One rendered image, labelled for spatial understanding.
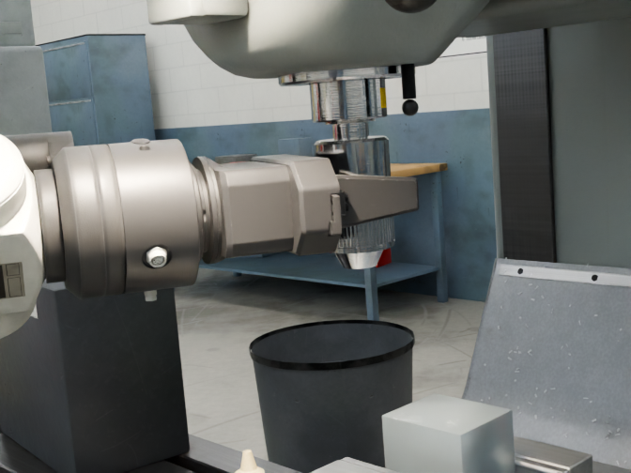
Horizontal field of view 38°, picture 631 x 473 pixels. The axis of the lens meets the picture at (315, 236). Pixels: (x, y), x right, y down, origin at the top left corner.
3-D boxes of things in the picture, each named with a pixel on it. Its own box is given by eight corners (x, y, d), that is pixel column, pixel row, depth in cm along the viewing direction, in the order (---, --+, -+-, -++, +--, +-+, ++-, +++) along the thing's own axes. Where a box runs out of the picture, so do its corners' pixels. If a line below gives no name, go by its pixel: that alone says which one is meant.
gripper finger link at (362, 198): (414, 218, 58) (321, 229, 56) (412, 167, 57) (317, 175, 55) (425, 221, 56) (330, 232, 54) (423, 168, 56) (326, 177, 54)
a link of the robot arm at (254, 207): (337, 126, 51) (119, 142, 47) (348, 296, 52) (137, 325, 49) (274, 126, 63) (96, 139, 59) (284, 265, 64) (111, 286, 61)
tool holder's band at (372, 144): (400, 149, 59) (399, 134, 59) (371, 156, 55) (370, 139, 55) (334, 153, 61) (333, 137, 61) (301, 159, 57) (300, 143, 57)
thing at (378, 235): (406, 241, 60) (400, 149, 59) (377, 253, 56) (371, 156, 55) (341, 241, 62) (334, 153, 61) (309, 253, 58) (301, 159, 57)
